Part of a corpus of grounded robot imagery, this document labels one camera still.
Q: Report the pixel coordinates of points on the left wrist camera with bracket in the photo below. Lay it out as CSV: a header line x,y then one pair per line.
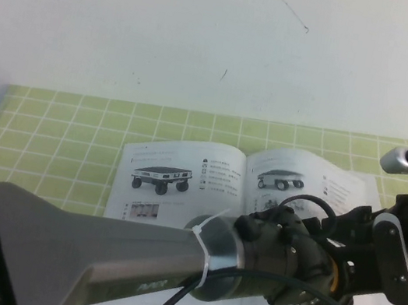
x,y
392,253

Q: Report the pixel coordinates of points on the white zip tie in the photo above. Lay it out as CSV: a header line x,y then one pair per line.
x,y
200,243

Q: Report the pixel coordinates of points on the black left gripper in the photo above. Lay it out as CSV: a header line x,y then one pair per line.
x,y
354,274

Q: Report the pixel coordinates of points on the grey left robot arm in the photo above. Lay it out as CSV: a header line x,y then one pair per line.
x,y
91,251

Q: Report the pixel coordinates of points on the white product booklet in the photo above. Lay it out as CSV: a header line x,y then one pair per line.
x,y
172,155

